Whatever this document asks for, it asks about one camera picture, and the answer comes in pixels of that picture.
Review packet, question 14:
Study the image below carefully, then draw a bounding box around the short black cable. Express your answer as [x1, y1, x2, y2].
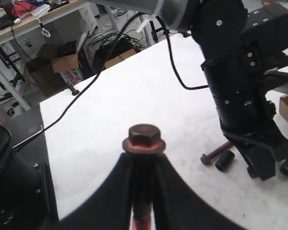
[155, 14, 210, 91]

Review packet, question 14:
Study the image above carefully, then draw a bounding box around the black table clamp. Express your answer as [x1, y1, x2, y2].
[67, 83, 81, 97]

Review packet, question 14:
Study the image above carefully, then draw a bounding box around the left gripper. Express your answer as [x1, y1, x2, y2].
[220, 118, 288, 182]

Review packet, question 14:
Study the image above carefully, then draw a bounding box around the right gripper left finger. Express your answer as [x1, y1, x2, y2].
[48, 153, 135, 230]

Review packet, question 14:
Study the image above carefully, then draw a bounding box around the wooden desk with white legs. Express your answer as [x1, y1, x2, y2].
[0, 0, 88, 112]

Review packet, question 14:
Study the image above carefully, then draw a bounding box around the long black cable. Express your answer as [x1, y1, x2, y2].
[12, 13, 144, 152]

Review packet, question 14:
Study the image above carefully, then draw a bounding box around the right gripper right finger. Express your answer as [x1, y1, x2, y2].
[153, 154, 288, 230]

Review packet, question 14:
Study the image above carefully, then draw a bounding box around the rusty brown hex flange bolt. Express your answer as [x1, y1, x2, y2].
[121, 123, 167, 230]
[200, 140, 233, 166]

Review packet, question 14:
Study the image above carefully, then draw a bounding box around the open cardboard box with print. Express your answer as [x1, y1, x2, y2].
[23, 43, 81, 97]

